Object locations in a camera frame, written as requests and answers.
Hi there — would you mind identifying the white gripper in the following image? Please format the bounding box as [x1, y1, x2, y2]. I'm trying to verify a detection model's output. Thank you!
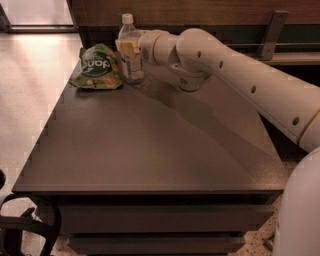
[115, 29, 167, 65]

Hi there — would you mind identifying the clear blue plastic bottle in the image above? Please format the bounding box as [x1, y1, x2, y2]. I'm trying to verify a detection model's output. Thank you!
[118, 13, 144, 84]

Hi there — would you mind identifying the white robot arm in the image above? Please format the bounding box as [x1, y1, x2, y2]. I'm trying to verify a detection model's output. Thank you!
[116, 28, 320, 256]

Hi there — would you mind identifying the green rice chip bag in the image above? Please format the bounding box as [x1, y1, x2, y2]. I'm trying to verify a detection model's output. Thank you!
[69, 43, 123, 90]

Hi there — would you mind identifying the black chair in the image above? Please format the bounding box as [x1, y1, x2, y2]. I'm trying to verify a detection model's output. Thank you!
[0, 169, 62, 256]

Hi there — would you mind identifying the white power strip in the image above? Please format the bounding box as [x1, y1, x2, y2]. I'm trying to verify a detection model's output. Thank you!
[263, 235, 275, 251]

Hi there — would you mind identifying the right metal wall bracket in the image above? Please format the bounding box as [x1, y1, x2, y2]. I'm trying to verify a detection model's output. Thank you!
[257, 10, 288, 61]

